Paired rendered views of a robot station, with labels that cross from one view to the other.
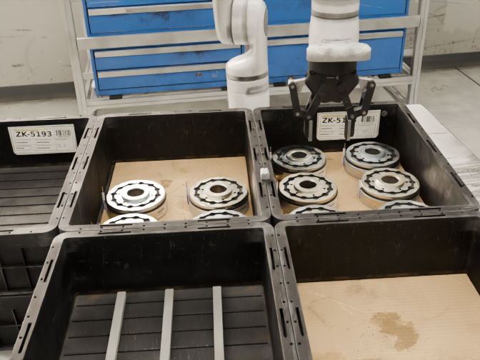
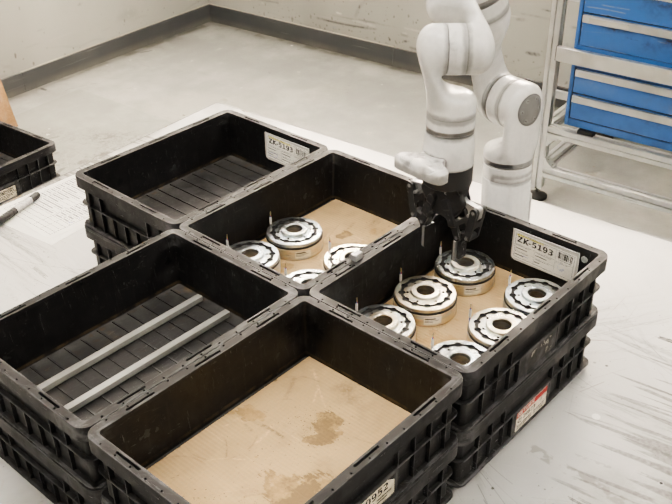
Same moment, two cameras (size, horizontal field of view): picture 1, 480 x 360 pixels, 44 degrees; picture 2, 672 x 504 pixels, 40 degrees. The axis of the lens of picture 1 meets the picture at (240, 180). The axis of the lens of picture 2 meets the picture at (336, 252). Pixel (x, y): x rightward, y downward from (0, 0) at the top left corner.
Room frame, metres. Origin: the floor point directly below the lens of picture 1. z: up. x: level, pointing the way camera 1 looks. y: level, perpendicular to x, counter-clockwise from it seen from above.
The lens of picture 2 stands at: (-0.08, -0.87, 1.72)
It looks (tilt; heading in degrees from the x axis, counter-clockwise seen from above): 32 degrees down; 44
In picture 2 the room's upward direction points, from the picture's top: 1 degrees counter-clockwise
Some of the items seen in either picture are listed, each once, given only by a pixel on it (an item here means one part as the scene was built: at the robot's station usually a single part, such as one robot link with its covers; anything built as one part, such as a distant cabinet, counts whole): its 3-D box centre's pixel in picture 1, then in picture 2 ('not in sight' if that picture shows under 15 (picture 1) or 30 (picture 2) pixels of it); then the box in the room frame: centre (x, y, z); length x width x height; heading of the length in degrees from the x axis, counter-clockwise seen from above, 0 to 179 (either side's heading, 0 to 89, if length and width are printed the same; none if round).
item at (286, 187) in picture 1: (307, 188); (425, 293); (0.90, -0.12, 0.86); 0.10 x 0.10 x 0.01
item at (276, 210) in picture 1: (348, 156); (462, 278); (0.90, -0.19, 0.92); 0.40 x 0.30 x 0.02; 2
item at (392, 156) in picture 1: (372, 154); (536, 296); (1.01, -0.25, 0.86); 0.10 x 0.10 x 0.01
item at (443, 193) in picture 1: (346, 181); (460, 305); (0.90, -0.19, 0.87); 0.40 x 0.30 x 0.11; 2
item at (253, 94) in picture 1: (249, 110); (505, 200); (1.25, -0.03, 0.85); 0.09 x 0.09 x 0.17; 89
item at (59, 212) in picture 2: not in sight; (74, 199); (0.82, 0.85, 0.70); 0.33 x 0.23 x 0.01; 7
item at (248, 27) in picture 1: (246, 41); (510, 123); (1.25, -0.02, 1.01); 0.09 x 0.09 x 0.17; 80
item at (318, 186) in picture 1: (307, 185); (425, 291); (0.90, -0.12, 0.86); 0.05 x 0.05 x 0.01
